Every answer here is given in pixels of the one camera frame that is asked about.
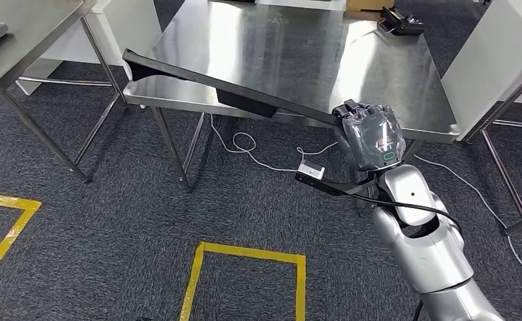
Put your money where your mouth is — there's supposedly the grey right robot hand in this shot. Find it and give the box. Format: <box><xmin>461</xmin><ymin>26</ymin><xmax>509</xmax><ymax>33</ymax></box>
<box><xmin>331</xmin><ymin>99</ymin><xmax>407</xmax><ymax>173</ymax></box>

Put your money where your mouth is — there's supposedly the black plastic panel part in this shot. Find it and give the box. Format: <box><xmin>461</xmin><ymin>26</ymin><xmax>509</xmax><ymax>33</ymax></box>
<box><xmin>122</xmin><ymin>47</ymin><xmax>348</xmax><ymax>128</ymax></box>

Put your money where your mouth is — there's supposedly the stainless steel workbench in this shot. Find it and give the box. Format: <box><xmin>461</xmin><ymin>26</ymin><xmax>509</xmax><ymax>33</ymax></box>
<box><xmin>122</xmin><ymin>0</ymin><xmax>462</xmax><ymax>192</ymax></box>

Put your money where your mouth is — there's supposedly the stainless steel table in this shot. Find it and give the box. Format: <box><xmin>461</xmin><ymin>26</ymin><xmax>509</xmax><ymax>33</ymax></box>
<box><xmin>462</xmin><ymin>37</ymin><xmax>522</xmax><ymax>235</ymax></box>
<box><xmin>0</xmin><ymin>0</ymin><xmax>129</xmax><ymax>184</ymax></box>

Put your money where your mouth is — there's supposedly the yellow floor tape marking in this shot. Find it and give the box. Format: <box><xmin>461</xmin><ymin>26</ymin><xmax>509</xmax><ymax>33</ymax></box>
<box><xmin>178</xmin><ymin>241</ymin><xmax>307</xmax><ymax>321</ymax></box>
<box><xmin>0</xmin><ymin>191</ymin><xmax>42</xmax><ymax>298</ymax></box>

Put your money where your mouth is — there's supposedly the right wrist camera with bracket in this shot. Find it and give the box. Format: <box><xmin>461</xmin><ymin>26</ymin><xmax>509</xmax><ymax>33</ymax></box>
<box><xmin>294</xmin><ymin>161</ymin><xmax>379</xmax><ymax>198</ymax></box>

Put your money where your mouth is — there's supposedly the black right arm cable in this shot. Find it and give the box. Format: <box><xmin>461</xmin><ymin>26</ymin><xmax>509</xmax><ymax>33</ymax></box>
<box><xmin>351</xmin><ymin>177</ymin><xmax>464</xmax><ymax>235</ymax></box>

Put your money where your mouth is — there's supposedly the white floor cable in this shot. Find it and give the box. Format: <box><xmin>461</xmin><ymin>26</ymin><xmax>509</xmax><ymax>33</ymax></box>
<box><xmin>209</xmin><ymin>114</ymin><xmax>340</xmax><ymax>174</ymax></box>
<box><xmin>413</xmin><ymin>154</ymin><xmax>522</xmax><ymax>294</ymax></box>

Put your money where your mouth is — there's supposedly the black device with handle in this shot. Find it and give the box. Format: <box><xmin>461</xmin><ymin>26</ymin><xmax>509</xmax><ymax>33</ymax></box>
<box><xmin>378</xmin><ymin>6</ymin><xmax>426</xmax><ymax>36</ymax></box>

